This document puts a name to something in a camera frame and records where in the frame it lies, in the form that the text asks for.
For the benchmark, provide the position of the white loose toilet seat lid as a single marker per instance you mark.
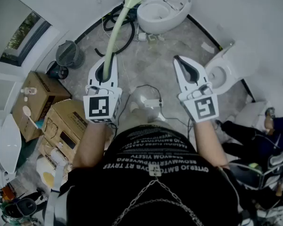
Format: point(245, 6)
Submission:
point(8, 145)

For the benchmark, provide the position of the white paper sheet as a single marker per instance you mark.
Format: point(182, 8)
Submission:
point(207, 47)

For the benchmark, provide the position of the grey mesh waste basket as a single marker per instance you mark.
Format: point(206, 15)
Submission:
point(69, 54)

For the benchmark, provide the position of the pale green toilet brush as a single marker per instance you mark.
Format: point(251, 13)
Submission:
point(115, 29)

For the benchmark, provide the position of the white rectangular fixture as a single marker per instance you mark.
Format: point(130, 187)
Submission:
point(250, 113)

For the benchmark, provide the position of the brown cardboard box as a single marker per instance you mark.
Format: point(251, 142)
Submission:
point(49, 88)

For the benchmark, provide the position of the white oval toilet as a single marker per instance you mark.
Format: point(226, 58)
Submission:
point(147, 23)

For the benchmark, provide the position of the person's right shoe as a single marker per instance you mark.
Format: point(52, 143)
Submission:
point(160, 116)

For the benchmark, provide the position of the window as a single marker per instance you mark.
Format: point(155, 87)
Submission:
point(26, 36)

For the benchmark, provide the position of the dark round device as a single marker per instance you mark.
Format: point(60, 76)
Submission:
point(57, 72)

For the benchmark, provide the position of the white power adapter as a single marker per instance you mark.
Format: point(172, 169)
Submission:
point(142, 36)

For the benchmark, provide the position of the white power strip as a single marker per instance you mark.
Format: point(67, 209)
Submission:
point(153, 102)

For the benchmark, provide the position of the green plastic bin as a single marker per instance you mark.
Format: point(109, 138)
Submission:
point(152, 37)

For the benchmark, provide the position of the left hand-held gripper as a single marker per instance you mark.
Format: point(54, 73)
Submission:
point(99, 106)

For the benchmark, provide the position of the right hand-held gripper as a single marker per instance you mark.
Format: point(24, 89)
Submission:
point(205, 107)

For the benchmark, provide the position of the person's left forearm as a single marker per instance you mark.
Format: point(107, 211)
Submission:
point(89, 145)

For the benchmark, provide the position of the person's right forearm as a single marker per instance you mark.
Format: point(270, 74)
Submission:
point(208, 145)

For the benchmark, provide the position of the pale round-headed utensil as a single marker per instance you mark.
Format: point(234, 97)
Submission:
point(27, 110)

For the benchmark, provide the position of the clear plastic bottle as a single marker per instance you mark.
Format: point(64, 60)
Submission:
point(29, 91)

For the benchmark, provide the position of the person's black printed t-shirt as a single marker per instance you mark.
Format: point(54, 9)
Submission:
point(96, 196)

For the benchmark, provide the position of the white toilet with square tank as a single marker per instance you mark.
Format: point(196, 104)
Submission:
point(240, 62)

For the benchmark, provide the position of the person's khaki trousers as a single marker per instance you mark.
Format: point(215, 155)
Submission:
point(143, 119)

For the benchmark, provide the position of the torn-open cardboard box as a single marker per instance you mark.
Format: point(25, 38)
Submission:
point(68, 121)

